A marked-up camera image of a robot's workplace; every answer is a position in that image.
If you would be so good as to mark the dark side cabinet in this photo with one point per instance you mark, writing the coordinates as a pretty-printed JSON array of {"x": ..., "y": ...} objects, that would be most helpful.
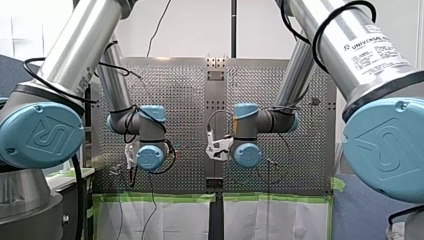
[{"x": 68, "y": 200}]

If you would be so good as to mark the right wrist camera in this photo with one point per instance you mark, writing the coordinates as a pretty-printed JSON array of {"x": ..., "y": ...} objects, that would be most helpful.
[{"x": 218, "y": 146}]

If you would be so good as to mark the black upright pole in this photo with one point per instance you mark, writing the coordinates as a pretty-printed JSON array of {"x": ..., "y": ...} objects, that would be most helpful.
[{"x": 234, "y": 26}]

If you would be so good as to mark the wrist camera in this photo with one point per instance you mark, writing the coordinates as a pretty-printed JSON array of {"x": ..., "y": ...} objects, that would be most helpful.
[
  {"x": 128, "y": 155},
  {"x": 218, "y": 146}
]

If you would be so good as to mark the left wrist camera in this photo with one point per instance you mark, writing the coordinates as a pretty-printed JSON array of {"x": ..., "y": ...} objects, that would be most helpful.
[{"x": 128, "y": 155}]

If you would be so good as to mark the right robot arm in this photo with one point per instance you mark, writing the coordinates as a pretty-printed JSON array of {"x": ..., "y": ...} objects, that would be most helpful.
[{"x": 350, "y": 43}]

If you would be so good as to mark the connector holder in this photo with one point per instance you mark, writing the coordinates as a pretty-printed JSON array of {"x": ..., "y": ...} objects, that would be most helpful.
[{"x": 315, "y": 101}]

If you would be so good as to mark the grey board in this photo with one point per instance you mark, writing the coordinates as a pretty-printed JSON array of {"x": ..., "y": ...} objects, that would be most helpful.
[{"x": 356, "y": 213}]

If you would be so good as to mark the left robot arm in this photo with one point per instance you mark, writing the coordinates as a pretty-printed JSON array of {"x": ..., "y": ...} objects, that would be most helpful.
[{"x": 78, "y": 43}]

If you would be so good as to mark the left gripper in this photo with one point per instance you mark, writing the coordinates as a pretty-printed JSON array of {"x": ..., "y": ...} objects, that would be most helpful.
[{"x": 133, "y": 176}]

